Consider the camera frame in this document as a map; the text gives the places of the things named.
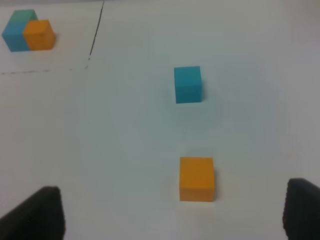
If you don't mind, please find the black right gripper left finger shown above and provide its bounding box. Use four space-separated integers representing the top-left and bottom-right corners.
0 186 66 240

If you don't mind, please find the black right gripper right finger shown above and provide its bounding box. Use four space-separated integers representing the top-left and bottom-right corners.
282 178 320 240

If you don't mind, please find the template orange cube block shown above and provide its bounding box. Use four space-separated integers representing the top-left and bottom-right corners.
23 19 56 51

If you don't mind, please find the template blue cube block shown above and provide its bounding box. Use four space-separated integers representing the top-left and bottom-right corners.
1 21 30 52

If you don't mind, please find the template green cube block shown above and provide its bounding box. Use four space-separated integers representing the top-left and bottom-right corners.
9 9 38 23

